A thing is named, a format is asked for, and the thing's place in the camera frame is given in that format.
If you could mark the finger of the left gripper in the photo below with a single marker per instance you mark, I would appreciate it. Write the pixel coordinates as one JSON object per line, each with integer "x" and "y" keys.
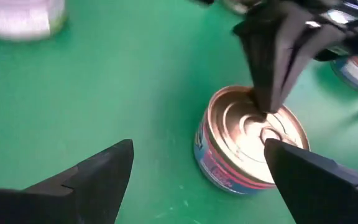
{"x": 266, "y": 56}
{"x": 309, "y": 49}

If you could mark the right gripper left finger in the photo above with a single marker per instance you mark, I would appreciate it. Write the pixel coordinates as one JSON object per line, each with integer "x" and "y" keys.
{"x": 73, "y": 193}

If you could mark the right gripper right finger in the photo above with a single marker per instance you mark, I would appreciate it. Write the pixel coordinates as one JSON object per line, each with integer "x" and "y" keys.
{"x": 322, "y": 193}

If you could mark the salmon can blue red label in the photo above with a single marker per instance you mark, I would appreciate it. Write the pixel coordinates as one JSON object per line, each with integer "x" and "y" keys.
{"x": 238, "y": 149}
{"x": 357, "y": 74}

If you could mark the tuna can green white label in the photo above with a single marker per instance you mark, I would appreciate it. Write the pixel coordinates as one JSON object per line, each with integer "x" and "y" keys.
{"x": 20, "y": 18}

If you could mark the green table mat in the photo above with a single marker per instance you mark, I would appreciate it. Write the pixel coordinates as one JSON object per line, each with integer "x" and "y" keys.
{"x": 135, "y": 93}

